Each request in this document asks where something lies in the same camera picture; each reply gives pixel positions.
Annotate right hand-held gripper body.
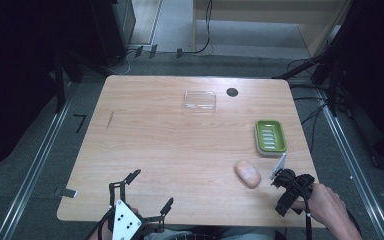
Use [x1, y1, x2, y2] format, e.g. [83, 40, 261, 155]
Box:
[270, 152, 316, 204]

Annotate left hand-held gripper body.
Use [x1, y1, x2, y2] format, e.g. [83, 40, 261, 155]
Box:
[97, 199, 165, 240]

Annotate pink soap bar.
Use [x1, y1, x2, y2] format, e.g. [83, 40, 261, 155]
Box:
[234, 159, 263, 190]

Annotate person's left hand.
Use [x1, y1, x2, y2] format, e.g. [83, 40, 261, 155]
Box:
[89, 207, 140, 240]

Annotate person's right hand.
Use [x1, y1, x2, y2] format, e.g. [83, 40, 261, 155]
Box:
[291, 182, 349, 232]

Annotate green soap dish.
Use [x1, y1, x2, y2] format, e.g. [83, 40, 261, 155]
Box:
[254, 119, 288, 158]

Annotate grey tape strip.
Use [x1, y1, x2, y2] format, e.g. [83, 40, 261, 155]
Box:
[53, 186, 78, 199]

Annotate clear plastic lid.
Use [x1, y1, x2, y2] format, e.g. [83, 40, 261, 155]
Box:
[182, 90, 218, 113]

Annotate black cabinet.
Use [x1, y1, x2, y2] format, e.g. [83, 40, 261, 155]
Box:
[89, 0, 137, 67]

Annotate light wooden shelf unit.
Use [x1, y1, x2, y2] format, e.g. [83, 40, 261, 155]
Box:
[192, 0, 353, 58]

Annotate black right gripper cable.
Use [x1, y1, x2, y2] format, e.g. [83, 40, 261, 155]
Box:
[277, 172, 314, 240]

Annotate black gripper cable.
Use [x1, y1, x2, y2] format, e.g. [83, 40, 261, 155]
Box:
[277, 172, 314, 240]
[85, 208, 115, 240]

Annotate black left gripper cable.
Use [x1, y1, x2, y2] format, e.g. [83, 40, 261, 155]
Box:
[85, 208, 115, 240]

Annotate metal floor rail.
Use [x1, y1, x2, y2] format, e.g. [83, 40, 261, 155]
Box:
[314, 88, 384, 240]
[0, 83, 79, 240]

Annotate black floor cables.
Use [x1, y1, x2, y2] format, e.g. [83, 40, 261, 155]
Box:
[286, 58, 334, 155]

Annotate white floor cable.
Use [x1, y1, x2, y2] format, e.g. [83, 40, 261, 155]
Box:
[108, 49, 138, 76]

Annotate black hanging cable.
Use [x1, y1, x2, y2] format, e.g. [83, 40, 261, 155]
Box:
[179, 0, 214, 56]

